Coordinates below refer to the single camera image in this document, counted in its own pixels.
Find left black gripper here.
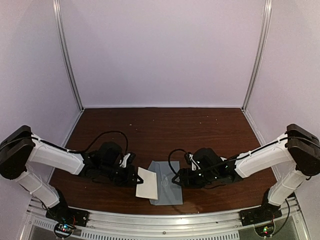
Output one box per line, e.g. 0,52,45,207
100,162,143,187

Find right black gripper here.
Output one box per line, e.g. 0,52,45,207
172,168,218,189

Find ornate bordered paper sheet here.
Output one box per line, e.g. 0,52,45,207
135,167,158,200

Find grey-blue envelope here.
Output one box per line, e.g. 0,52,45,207
148,161,183,206

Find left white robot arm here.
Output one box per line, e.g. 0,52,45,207
0,125,144,222

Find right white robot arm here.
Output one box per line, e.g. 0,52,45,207
171,124,320,221

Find right black braided cable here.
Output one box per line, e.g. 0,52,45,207
167,148,191,176

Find black braided cable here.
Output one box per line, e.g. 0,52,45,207
167,148,191,176
67,131,130,156

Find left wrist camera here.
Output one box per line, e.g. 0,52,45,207
119,152,136,168

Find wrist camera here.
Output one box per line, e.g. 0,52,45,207
184,152,199,171
119,152,136,168

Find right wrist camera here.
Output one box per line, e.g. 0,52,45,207
184,152,199,171

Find front aluminium rail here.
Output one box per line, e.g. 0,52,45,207
18,197,311,240

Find left black braided cable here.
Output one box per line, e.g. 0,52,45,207
67,131,130,156

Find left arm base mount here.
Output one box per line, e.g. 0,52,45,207
41,198,89,240

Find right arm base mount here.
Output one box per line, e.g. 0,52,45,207
239,202,283,238

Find right aluminium frame post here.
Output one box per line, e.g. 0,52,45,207
241,0,273,112

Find aluminium frame post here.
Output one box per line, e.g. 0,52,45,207
241,0,273,112
52,0,84,112

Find left aluminium frame post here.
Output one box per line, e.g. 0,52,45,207
52,0,84,112

